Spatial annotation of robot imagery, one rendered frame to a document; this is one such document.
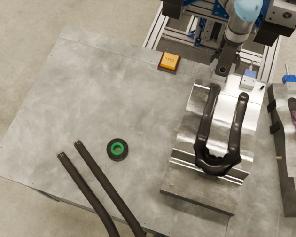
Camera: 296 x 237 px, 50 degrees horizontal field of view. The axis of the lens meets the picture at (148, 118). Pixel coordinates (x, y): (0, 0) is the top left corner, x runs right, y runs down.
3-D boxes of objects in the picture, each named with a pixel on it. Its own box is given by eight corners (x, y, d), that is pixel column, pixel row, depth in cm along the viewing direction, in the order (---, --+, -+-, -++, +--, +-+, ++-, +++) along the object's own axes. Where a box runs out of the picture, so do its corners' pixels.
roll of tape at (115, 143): (130, 159, 117) (130, 156, 113) (109, 163, 116) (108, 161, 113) (126, 138, 120) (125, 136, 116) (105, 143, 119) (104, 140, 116)
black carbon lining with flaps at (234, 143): (209, 84, 121) (214, 72, 112) (251, 97, 119) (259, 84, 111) (185, 169, 108) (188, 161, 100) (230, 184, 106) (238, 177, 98)
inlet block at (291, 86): (277, 67, 129) (283, 60, 124) (289, 68, 129) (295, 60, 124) (282, 96, 124) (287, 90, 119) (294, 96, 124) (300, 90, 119)
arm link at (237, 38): (249, 38, 95) (222, 31, 96) (245, 47, 99) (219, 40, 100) (253, 19, 98) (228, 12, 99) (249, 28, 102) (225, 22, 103)
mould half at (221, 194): (196, 76, 131) (201, 58, 118) (258, 94, 128) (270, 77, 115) (159, 192, 112) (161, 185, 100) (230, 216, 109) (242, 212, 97)
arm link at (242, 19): (253, -18, 89) (270, 3, 86) (242, 10, 99) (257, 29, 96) (229, -8, 88) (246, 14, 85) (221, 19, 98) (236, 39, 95)
